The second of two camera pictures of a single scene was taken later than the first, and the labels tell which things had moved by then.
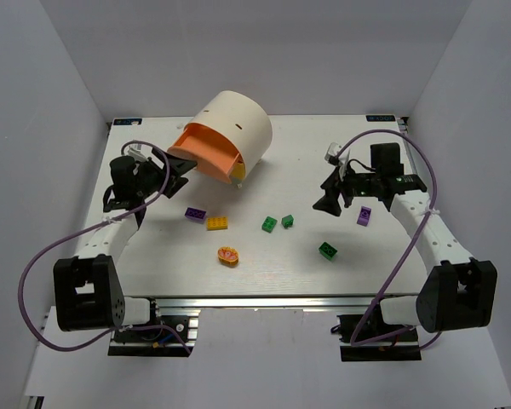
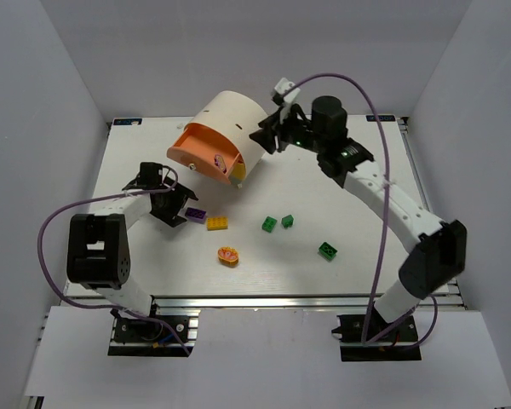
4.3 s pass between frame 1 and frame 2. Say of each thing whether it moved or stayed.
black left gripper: moved
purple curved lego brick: moved
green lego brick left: stayed
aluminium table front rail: stayed
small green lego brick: stayed
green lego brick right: stayed
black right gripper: moved
